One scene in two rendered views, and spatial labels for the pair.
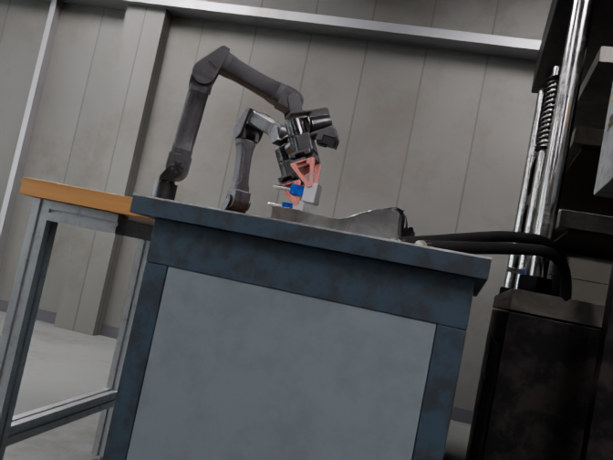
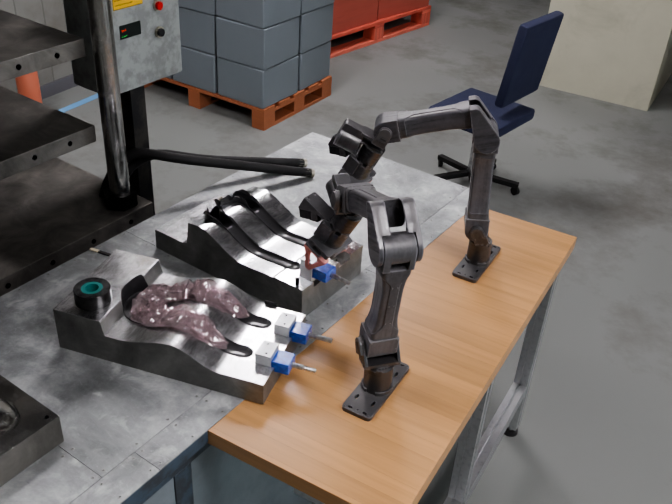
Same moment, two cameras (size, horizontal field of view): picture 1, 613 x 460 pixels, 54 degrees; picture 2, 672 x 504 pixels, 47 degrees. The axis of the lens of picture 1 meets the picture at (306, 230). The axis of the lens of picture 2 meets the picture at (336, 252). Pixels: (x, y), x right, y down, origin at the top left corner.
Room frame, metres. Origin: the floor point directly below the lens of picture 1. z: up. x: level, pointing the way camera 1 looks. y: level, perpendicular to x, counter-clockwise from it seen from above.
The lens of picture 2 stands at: (3.43, 0.55, 1.99)
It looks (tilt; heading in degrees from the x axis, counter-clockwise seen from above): 33 degrees down; 197
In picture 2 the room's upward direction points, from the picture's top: 4 degrees clockwise
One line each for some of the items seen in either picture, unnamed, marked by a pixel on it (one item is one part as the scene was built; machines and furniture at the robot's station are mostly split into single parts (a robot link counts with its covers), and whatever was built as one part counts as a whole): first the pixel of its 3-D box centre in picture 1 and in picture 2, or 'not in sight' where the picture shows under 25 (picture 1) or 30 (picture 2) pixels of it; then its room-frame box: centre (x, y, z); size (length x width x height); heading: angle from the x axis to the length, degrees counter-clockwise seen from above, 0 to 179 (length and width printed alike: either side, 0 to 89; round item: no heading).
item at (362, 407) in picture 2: not in sight; (378, 375); (2.18, 0.28, 0.84); 0.20 x 0.07 x 0.08; 169
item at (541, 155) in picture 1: (533, 221); not in sight; (2.41, -0.90, 1.10); 0.05 x 0.05 x 1.30
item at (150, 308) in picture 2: not in sight; (186, 305); (2.19, -0.18, 0.90); 0.26 x 0.18 x 0.08; 91
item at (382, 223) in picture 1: (359, 232); (257, 239); (1.83, -0.16, 0.87); 0.50 x 0.26 x 0.14; 74
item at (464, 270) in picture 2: (162, 195); (478, 250); (1.59, 0.39, 0.84); 0.20 x 0.07 x 0.08; 169
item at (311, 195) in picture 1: (296, 190); not in sight; (1.65, 0.05, 0.93); 0.13 x 0.05 x 0.05; 74
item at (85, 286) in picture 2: not in sight; (92, 293); (2.27, -0.37, 0.93); 0.08 x 0.08 x 0.04
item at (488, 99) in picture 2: not in sight; (486, 105); (-0.38, 0.13, 0.46); 0.54 x 0.52 x 0.93; 88
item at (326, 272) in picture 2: (286, 206); (327, 273); (1.96, 0.08, 0.91); 0.13 x 0.05 x 0.05; 74
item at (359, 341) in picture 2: (235, 204); (377, 349); (2.17, 0.27, 0.90); 0.09 x 0.06 x 0.06; 126
